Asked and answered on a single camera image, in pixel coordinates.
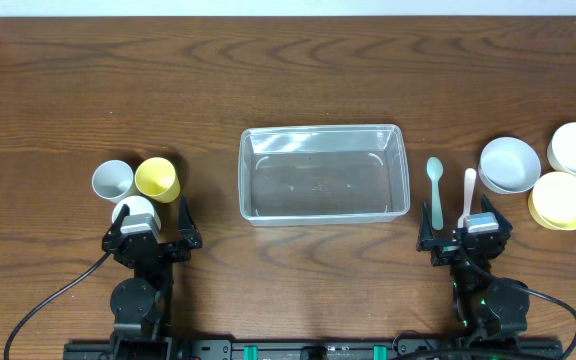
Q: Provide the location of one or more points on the yellow plastic bowl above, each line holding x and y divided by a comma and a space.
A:
552, 201

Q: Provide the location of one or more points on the mint green plastic spoon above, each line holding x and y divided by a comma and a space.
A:
434, 170

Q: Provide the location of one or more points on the yellow plastic cup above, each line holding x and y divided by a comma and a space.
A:
157, 178

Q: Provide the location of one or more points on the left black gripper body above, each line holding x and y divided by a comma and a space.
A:
166, 247

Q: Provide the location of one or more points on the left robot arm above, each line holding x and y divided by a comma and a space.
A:
142, 304

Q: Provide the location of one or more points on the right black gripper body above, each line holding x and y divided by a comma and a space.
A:
450, 247

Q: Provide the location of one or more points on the grey plastic cup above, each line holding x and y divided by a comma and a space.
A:
113, 181

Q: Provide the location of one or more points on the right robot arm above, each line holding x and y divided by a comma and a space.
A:
492, 309

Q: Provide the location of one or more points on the clear plastic container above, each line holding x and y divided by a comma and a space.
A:
323, 175

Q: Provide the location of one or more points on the white plastic cup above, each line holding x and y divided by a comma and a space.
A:
137, 205

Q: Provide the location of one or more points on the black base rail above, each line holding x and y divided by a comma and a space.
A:
224, 349

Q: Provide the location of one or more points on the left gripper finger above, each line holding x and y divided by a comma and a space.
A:
114, 231
186, 226

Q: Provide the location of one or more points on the pink plastic fork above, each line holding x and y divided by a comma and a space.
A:
470, 176

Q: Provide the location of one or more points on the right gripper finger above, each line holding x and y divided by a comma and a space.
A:
488, 207
426, 230

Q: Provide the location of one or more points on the grey plastic bowl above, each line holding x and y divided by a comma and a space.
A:
508, 165

